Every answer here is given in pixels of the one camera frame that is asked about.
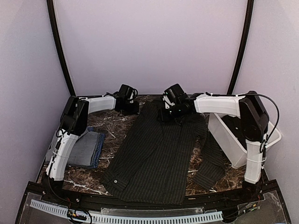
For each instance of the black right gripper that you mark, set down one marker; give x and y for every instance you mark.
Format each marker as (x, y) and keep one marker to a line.
(164, 117)

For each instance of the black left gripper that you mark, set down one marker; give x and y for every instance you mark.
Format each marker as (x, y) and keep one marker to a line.
(134, 111)

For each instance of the black pinstriped long sleeve shirt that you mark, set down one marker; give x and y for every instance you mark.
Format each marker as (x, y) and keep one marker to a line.
(155, 156)

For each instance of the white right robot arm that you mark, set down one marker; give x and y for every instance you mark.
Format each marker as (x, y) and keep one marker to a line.
(247, 107)

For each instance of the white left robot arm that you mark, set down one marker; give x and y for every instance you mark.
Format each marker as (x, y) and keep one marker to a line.
(73, 125)

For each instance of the folded grey button shirt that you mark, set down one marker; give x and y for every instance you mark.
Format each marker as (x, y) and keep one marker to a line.
(83, 150)

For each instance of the black shirt in bin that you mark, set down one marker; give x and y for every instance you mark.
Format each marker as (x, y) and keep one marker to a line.
(234, 125)

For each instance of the white plastic bin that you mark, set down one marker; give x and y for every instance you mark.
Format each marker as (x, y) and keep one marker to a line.
(231, 146)

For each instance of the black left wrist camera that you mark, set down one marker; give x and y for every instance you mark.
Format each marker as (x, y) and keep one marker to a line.
(127, 93)

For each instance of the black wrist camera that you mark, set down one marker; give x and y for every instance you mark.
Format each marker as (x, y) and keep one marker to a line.
(174, 95)
(127, 93)

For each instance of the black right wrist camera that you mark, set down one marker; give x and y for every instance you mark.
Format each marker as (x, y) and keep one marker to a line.
(174, 95)

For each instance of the black front rail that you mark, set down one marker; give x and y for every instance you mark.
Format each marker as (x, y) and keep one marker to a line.
(227, 200)

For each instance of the left black frame post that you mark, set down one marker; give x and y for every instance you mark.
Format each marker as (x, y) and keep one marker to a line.
(59, 48)

